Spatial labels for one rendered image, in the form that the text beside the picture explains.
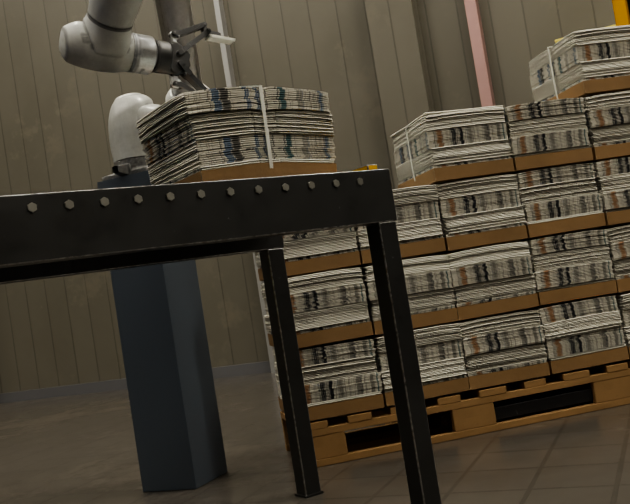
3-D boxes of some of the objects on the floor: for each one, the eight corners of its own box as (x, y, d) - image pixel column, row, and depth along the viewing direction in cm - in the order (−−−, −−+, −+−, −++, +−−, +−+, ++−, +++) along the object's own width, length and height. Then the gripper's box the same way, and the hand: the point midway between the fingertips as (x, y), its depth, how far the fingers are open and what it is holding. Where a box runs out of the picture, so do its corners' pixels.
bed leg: (430, 516, 190) (382, 223, 193) (447, 520, 186) (398, 220, 188) (411, 523, 187) (363, 226, 190) (427, 528, 182) (378, 222, 185)
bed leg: (312, 490, 232) (274, 249, 235) (323, 492, 227) (285, 247, 230) (294, 495, 229) (256, 252, 231) (306, 498, 224) (267, 249, 227)
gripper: (144, 10, 199) (225, 24, 211) (147, 112, 197) (229, 121, 208) (156, -2, 193) (239, 14, 204) (159, 103, 190) (243, 113, 202)
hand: (229, 67), depth 206 cm, fingers open, 13 cm apart
